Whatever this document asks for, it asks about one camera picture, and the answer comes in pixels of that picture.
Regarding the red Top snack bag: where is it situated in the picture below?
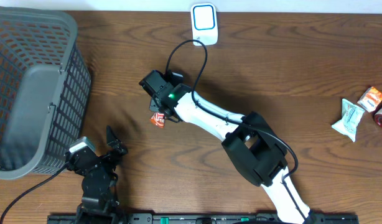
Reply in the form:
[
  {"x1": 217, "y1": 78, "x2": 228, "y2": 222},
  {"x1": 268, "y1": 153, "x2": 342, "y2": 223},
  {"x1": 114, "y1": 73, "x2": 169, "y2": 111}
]
[{"x1": 150, "y1": 112, "x2": 165, "y2": 128}]

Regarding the teal wet wipes pack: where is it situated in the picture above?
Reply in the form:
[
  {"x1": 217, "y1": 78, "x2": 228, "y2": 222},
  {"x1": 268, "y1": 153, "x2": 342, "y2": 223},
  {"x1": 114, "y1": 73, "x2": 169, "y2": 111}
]
[{"x1": 331, "y1": 98, "x2": 365, "y2": 142}]

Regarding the small orange snack packet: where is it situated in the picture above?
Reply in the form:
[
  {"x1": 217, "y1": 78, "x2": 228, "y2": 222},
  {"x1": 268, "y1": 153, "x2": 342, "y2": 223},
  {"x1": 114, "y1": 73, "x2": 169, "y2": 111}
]
[{"x1": 357, "y1": 86, "x2": 382, "y2": 112}]

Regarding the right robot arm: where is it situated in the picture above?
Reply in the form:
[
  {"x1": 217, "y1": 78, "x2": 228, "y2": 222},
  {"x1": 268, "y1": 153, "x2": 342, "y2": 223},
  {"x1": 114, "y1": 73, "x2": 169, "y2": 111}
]
[{"x1": 139, "y1": 70, "x2": 312, "y2": 223}]

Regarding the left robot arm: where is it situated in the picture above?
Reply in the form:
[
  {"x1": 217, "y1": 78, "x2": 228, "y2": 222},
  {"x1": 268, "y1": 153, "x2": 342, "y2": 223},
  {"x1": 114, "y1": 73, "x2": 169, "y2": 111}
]
[{"x1": 65, "y1": 126, "x2": 128, "y2": 224}]

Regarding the white barcode scanner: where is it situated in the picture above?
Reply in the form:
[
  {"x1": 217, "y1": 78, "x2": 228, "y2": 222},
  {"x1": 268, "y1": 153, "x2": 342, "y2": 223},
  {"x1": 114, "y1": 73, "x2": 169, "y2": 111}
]
[{"x1": 190, "y1": 3, "x2": 218, "y2": 45}]

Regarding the grey plastic shopping basket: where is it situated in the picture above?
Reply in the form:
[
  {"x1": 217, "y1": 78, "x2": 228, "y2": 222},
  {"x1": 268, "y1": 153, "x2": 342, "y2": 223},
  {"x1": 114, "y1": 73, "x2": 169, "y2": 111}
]
[{"x1": 0, "y1": 6, "x2": 91, "y2": 180}]

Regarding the left black cable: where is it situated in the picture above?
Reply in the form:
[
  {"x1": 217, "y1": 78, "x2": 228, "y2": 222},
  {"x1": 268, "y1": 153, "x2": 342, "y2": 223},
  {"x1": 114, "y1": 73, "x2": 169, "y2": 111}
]
[{"x1": 0, "y1": 164, "x2": 69, "y2": 224}]

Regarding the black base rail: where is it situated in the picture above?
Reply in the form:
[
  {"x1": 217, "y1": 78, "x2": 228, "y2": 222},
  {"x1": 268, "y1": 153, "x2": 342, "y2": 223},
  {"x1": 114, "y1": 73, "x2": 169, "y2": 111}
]
[{"x1": 47, "y1": 212, "x2": 360, "y2": 224}]

